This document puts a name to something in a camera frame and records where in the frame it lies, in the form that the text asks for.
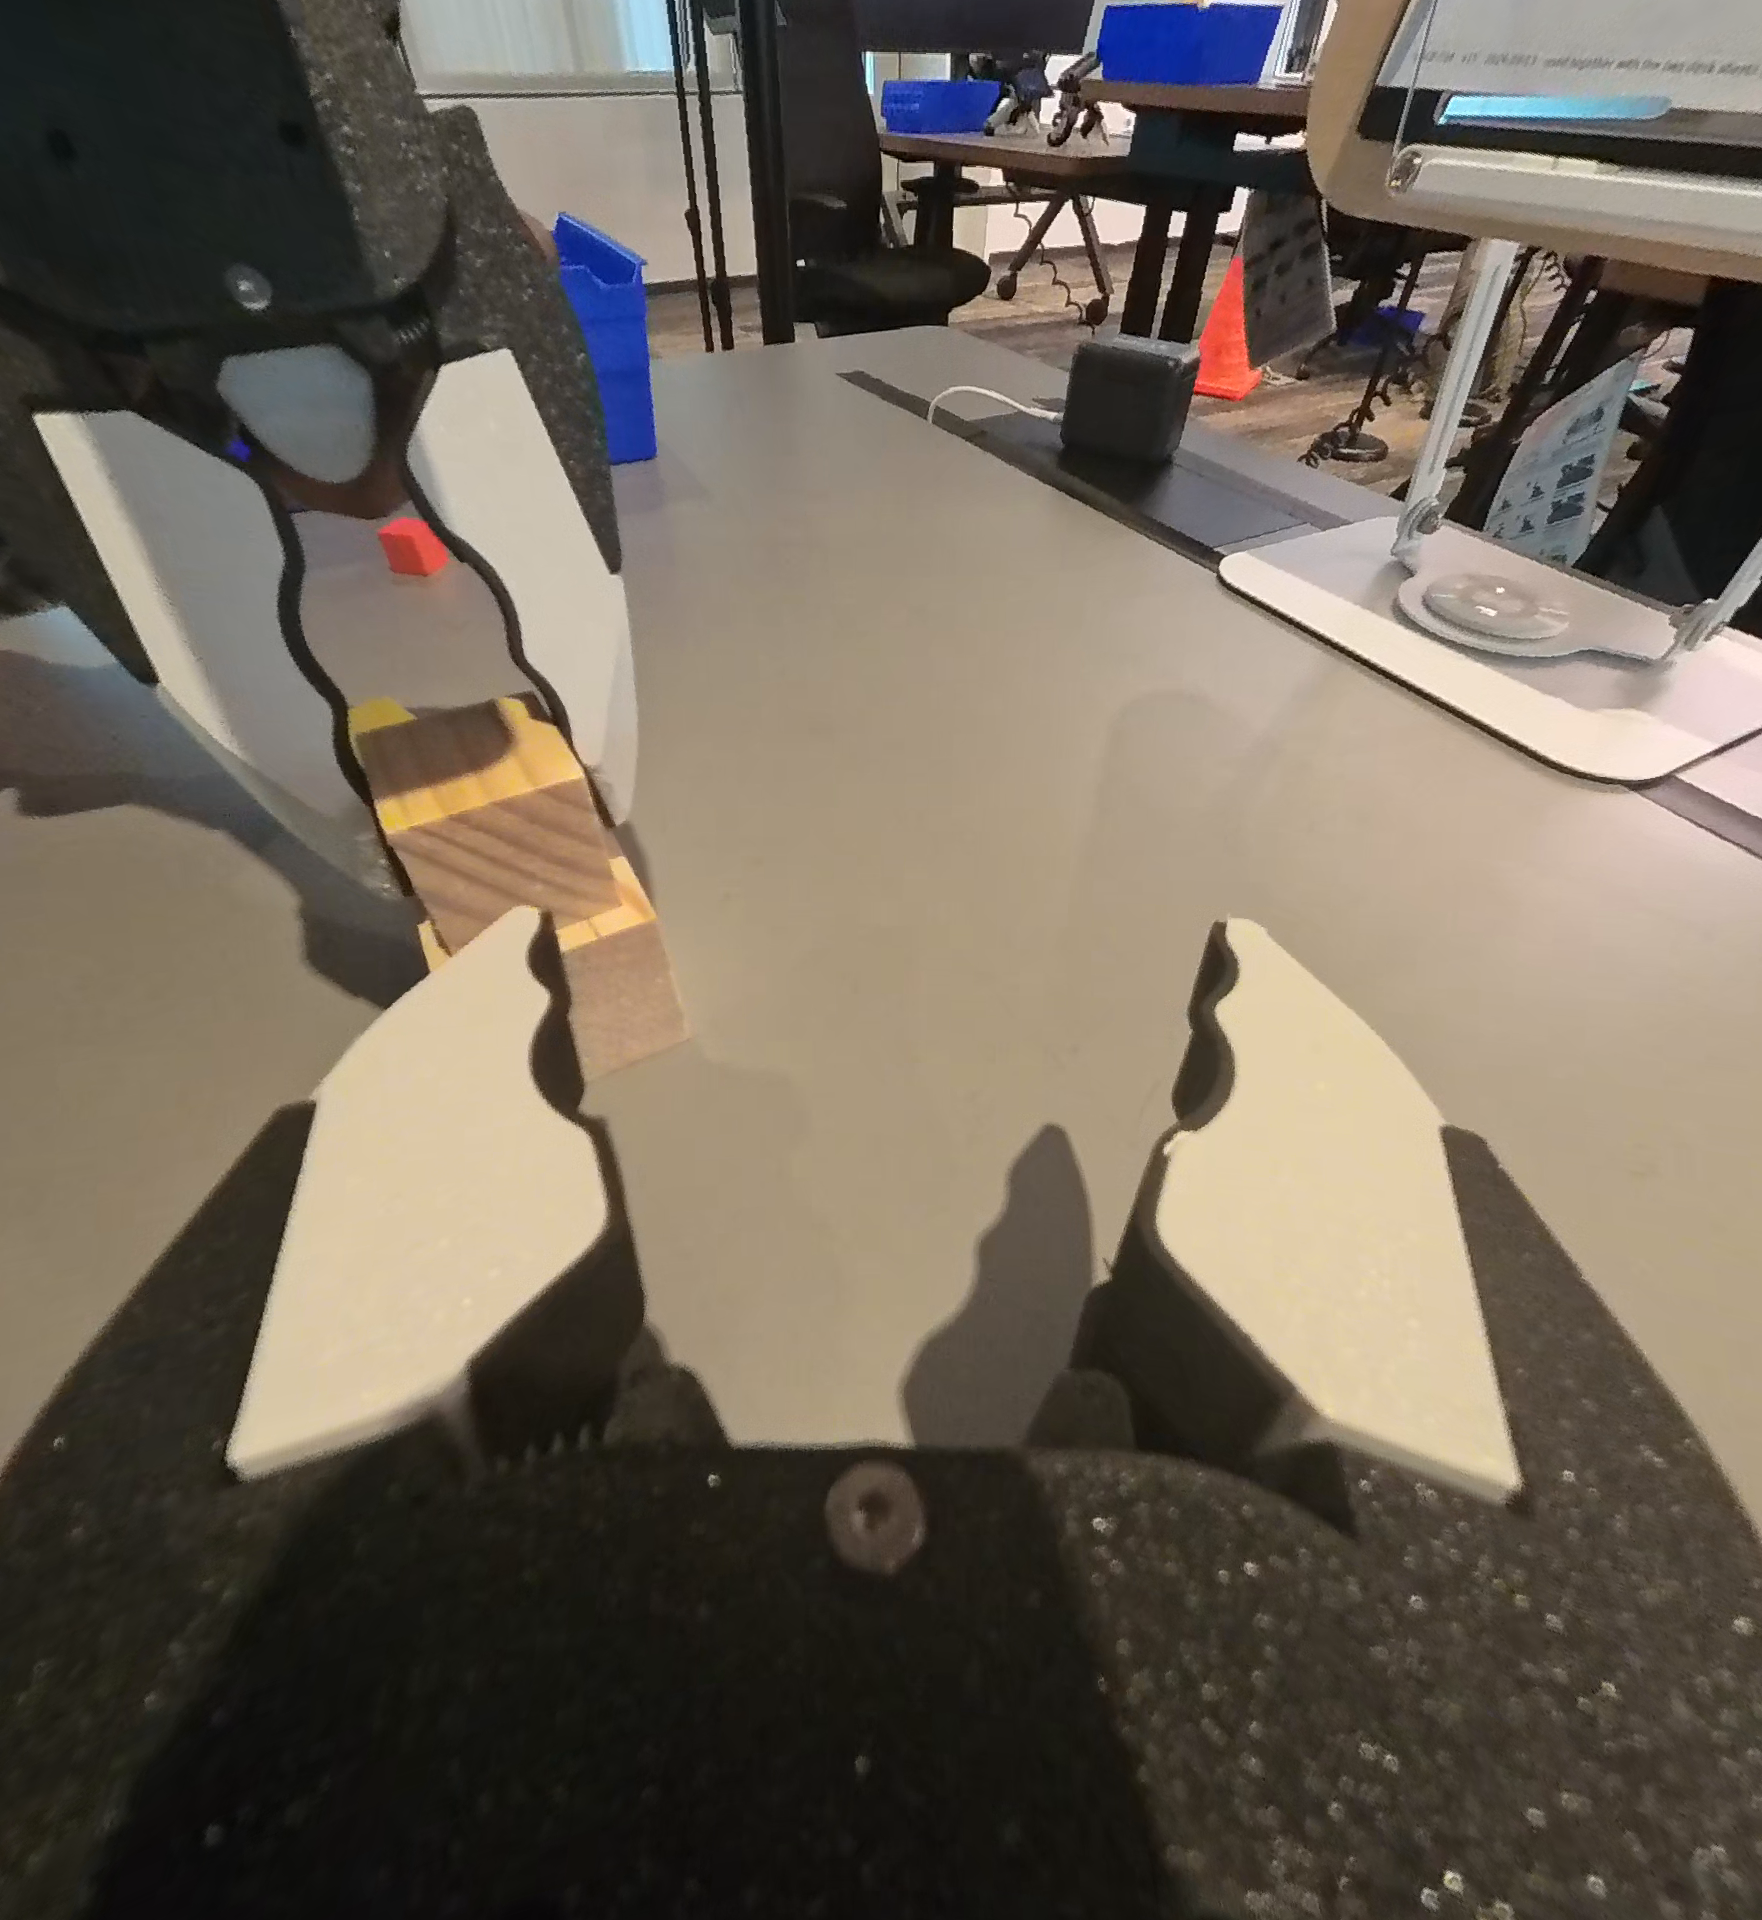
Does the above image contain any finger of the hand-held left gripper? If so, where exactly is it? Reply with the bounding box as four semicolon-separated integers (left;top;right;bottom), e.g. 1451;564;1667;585
37;401;414;905
403;343;641;826

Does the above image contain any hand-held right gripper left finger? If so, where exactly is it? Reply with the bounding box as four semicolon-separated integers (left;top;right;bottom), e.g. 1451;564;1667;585
226;905;641;1487

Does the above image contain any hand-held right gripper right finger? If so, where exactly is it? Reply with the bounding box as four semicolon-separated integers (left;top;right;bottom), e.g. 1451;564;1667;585
1073;915;1523;1508

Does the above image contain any yellow and brown wooden cube block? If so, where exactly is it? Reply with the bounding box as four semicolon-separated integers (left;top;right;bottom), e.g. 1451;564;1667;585
344;689;688;1080

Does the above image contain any blue plastic bin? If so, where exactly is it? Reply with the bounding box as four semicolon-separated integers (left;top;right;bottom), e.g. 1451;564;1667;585
548;210;659;462

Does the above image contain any black office chair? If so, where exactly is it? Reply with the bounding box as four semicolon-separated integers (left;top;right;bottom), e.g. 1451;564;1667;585
778;0;993;339

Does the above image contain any white monitor stand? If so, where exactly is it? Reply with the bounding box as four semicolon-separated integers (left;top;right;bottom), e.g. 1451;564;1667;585
1221;0;1762;785

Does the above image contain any small blue storage bin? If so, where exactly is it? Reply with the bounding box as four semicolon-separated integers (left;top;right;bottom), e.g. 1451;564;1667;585
880;78;1004;137

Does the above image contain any black cube charger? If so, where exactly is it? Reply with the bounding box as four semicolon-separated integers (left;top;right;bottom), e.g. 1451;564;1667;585
1059;339;1204;462

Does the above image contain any brown wooden table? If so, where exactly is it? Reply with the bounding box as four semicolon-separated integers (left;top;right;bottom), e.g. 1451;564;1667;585
880;78;1323;350

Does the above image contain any orange traffic cone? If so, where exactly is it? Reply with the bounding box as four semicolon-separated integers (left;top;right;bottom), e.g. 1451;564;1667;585
1198;255;1271;401

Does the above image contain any printed paper sheet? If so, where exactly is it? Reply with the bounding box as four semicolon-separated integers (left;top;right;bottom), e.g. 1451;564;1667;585
1478;350;1651;564
1242;187;1343;375

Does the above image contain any large blue storage bin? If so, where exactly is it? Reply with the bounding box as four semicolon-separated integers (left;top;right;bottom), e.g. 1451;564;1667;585
1094;0;1291;93

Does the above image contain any black pole with coiled cable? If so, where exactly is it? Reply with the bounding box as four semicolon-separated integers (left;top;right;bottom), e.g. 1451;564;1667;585
671;0;744;356

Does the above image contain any black desk cable cover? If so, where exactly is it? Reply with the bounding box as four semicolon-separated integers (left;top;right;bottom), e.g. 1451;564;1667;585
838;371;1373;564

